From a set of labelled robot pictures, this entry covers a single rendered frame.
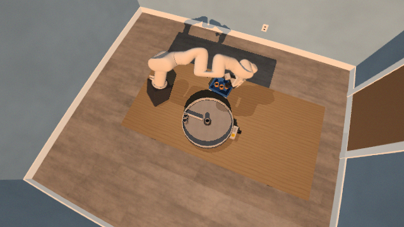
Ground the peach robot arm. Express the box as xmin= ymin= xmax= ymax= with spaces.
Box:
xmin=148 ymin=47 xmax=258 ymax=89

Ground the blue crate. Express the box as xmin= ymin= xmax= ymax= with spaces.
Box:
xmin=209 ymin=78 xmax=233 ymax=99

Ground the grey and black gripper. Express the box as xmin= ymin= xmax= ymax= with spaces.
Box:
xmin=225 ymin=74 xmax=244 ymax=89

